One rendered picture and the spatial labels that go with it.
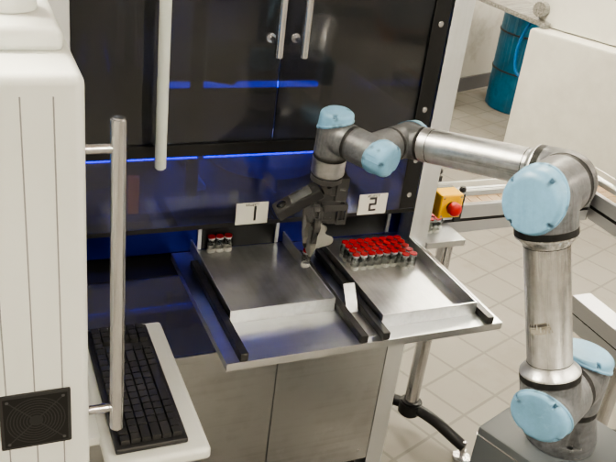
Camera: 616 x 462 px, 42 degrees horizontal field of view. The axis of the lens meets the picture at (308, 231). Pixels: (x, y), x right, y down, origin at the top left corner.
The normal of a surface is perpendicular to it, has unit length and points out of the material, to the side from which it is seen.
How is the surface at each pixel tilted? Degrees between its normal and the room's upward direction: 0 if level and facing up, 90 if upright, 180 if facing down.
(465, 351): 0
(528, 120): 90
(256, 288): 0
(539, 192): 83
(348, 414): 90
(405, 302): 0
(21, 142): 90
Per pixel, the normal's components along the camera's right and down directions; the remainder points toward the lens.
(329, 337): 0.11, -0.88
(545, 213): -0.67, 0.15
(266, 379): 0.38, 0.46
